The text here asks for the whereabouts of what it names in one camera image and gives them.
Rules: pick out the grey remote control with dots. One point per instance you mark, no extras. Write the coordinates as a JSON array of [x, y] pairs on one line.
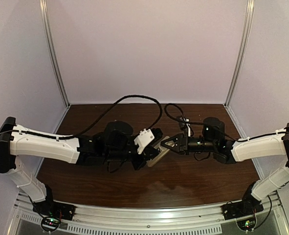
[[162, 151]]

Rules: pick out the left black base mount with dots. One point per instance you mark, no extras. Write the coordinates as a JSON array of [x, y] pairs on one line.
[[53, 213]]

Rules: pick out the front aluminium rail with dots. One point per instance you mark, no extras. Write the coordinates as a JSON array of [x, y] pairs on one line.
[[195, 220]]

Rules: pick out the aluminium frame post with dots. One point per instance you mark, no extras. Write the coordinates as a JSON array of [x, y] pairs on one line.
[[52, 51], [249, 14]]

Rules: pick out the right aluminium frame post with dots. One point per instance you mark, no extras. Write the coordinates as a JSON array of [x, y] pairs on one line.
[[249, 14]]

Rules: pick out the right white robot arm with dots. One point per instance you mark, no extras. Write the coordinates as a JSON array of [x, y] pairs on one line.
[[213, 140]]

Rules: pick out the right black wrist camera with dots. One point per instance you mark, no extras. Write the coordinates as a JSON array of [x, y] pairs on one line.
[[184, 126]]

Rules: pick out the left aluminium frame post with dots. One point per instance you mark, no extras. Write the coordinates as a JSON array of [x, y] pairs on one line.
[[52, 51]]

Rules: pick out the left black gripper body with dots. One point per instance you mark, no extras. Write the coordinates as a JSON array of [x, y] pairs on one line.
[[144, 155]]

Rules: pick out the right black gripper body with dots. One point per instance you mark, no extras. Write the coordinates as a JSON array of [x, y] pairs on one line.
[[183, 143]]

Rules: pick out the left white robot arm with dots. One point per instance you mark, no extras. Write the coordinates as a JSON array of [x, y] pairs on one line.
[[116, 143]]

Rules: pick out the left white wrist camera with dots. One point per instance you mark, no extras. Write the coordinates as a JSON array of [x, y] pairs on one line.
[[143, 139]]

